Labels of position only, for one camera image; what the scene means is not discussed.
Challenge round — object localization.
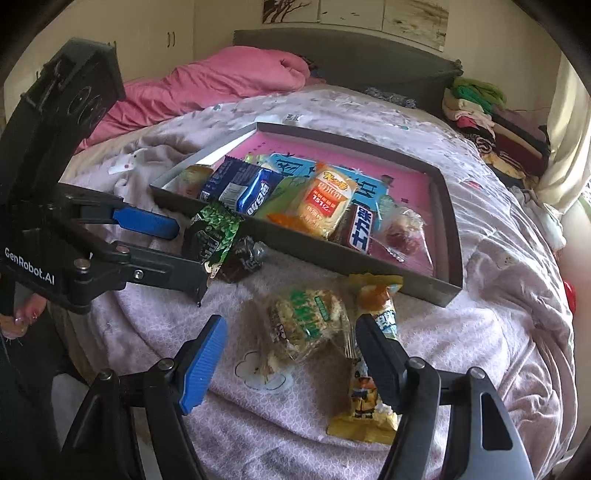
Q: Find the orange blue label snack packet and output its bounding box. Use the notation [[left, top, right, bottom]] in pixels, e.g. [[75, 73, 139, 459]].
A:
[[347, 273, 404, 344]]

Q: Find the green and black snack packet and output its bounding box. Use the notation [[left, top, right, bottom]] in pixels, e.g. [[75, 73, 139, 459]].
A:
[[182, 202, 245, 281]]

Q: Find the cream wardrobe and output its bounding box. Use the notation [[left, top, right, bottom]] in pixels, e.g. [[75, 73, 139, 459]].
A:
[[4, 18, 195, 95]]

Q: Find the cream curtain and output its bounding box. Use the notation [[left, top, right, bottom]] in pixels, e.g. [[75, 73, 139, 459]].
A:
[[536, 53, 591, 216]]

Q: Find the blue cookie packet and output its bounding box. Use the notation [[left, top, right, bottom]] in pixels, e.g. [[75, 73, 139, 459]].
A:
[[199, 156, 284, 219]]

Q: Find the pink and blue book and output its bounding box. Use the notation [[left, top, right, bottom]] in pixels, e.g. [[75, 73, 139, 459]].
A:
[[231, 131, 437, 278]]

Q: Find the dark silver snack packet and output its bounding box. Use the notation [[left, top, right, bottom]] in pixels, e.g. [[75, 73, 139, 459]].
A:
[[222, 235, 269, 284]]

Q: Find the pale printed quilt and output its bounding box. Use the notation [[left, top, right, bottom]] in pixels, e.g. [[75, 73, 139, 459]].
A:
[[60, 85, 578, 480]]

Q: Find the yellow green cake packet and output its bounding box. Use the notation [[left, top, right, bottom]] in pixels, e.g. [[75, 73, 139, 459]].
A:
[[173, 165, 215, 200]]

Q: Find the yellow cartoon snack packet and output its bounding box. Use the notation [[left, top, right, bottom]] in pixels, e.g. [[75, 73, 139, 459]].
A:
[[327, 355, 400, 446]]

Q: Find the grey headboard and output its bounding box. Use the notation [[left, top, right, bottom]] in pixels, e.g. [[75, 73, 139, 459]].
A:
[[233, 28, 465, 110]]

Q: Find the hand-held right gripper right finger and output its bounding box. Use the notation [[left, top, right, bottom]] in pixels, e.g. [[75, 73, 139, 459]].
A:
[[355, 314, 536, 480]]

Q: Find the white cloth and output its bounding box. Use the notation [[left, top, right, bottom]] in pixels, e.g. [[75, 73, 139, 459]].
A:
[[522, 187, 567, 251]]

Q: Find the brown chocolate bar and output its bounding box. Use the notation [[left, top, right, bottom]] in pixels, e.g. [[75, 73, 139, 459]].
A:
[[330, 203, 378, 256]]

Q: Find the person's left forearm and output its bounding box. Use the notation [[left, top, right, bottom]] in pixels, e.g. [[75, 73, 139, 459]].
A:
[[0, 332, 65, 480]]

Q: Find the clear green label cracker packet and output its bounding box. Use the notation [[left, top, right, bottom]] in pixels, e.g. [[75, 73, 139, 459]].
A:
[[252, 287, 356, 371]]

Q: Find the dark patterned cloth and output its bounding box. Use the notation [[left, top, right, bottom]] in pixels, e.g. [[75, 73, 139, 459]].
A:
[[365, 87, 419, 110]]

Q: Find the clear red candy packet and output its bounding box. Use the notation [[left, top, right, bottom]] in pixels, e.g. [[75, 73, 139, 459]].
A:
[[372, 205, 435, 274]]

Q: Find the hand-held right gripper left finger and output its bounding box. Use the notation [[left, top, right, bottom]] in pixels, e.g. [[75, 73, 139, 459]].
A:
[[60, 315, 228, 480]]

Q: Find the grey shallow box tray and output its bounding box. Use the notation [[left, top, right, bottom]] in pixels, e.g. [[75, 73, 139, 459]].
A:
[[150, 122, 464, 308]]

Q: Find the light green snack packet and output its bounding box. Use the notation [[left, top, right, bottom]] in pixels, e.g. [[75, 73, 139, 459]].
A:
[[259, 178, 308, 220]]

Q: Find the orange rice cake packet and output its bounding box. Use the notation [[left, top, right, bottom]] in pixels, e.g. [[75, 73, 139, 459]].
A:
[[268, 161, 359, 241]]

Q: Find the wall painting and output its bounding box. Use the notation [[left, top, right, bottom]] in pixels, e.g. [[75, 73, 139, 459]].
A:
[[262, 0, 448, 51]]

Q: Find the pile of folded clothes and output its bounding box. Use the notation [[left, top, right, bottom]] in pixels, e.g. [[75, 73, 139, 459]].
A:
[[441, 76, 552, 188]]

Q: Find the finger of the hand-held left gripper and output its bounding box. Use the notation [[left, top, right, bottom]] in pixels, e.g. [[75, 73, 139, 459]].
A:
[[65, 185, 181, 241], [76, 240, 209, 309]]

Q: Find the person's left hand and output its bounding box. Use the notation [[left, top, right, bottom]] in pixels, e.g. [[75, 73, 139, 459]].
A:
[[0, 295, 49, 344]]

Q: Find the pink blanket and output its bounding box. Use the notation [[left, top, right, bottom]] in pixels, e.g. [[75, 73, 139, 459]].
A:
[[76, 46, 326, 154]]

